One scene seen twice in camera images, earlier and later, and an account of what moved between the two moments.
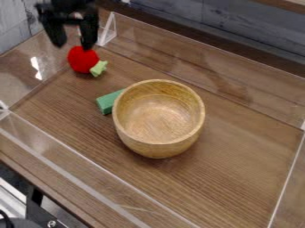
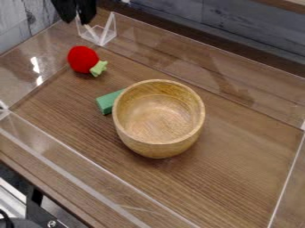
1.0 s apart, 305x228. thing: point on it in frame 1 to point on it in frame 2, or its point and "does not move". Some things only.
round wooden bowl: x=158 y=115 does not move
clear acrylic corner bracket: x=109 y=30 does not move
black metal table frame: x=38 y=216 does not move
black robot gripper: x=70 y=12 to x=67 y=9
